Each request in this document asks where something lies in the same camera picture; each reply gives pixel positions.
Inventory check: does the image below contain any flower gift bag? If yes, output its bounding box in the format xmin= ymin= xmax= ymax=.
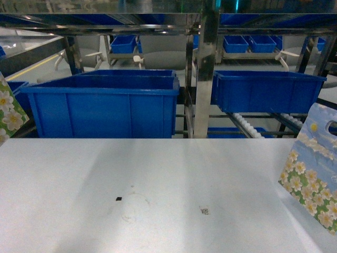
xmin=279 ymin=103 xmax=336 ymax=235
xmin=1 ymin=73 xmax=29 ymax=145

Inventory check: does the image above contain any blue bin on right rack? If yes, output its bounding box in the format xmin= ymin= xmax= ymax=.
xmin=213 ymin=71 xmax=327 ymax=113

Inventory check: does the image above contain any large blue bin beside table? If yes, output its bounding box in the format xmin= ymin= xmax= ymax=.
xmin=22 ymin=70 xmax=180 ymax=139

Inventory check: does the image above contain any steel rack post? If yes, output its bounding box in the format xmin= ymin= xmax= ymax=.
xmin=194 ymin=9 xmax=219 ymax=139

